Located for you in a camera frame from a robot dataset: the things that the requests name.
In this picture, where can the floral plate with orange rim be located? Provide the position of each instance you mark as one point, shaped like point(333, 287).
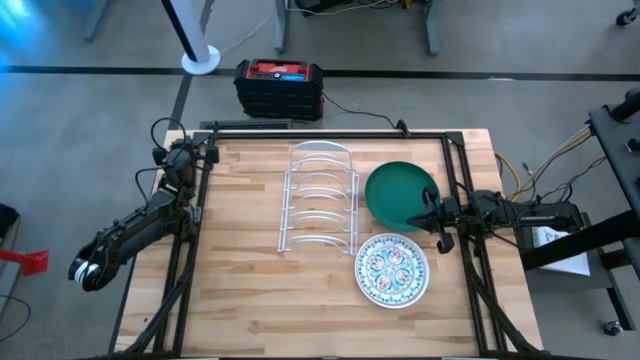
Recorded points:
point(392, 270)

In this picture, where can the black caster wheel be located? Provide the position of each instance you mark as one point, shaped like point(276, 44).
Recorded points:
point(612, 327)

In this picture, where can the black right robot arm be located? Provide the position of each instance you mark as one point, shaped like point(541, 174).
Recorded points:
point(525, 215)

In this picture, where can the green rimmed white plate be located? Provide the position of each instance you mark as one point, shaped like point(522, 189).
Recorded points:
point(397, 195)

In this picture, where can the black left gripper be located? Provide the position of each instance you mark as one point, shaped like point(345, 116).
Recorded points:
point(180, 162)

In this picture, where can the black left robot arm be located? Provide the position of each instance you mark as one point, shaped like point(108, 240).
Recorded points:
point(130, 235)

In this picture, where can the black aluminium table frame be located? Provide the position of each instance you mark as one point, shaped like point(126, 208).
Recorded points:
point(187, 310)

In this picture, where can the black metal stand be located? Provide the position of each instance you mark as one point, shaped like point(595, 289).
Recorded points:
point(615, 150)

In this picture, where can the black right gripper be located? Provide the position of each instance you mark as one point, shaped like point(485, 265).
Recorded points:
point(447, 212)

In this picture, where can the grey desk leg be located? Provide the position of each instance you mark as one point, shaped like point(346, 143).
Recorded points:
point(431, 25)
point(95, 20)
point(282, 25)

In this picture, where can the red and black power station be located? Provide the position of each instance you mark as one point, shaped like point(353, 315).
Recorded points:
point(277, 95)

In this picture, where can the white paper manual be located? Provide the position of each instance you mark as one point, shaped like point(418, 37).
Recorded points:
point(560, 250)

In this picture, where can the white tower fan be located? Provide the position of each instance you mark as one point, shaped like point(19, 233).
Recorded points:
point(200, 55)

